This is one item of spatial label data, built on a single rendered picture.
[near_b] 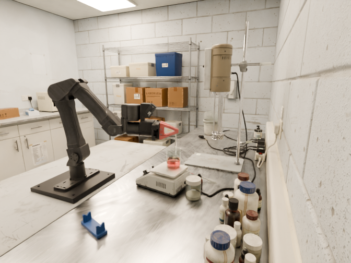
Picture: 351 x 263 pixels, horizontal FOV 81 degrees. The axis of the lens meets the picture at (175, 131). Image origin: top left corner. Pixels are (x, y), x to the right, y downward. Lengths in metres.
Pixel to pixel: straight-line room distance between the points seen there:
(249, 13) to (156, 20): 1.35
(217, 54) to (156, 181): 0.65
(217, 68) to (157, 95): 2.12
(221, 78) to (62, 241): 0.89
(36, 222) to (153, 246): 0.40
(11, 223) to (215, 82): 0.96
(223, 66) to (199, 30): 2.29
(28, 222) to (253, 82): 2.85
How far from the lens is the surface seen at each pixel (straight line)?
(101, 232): 0.70
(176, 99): 2.99
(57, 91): 0.91
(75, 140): 0.93
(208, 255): 0.51
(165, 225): 0.71
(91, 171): 1.06
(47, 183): 1.06
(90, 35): 4.36
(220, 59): 1.07
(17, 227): 0.86
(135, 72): 3.26
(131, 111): 0.82
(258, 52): 3.14
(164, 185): 0.84
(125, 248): 0.65
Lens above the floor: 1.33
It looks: 13 degrees down
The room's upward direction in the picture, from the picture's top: straight up
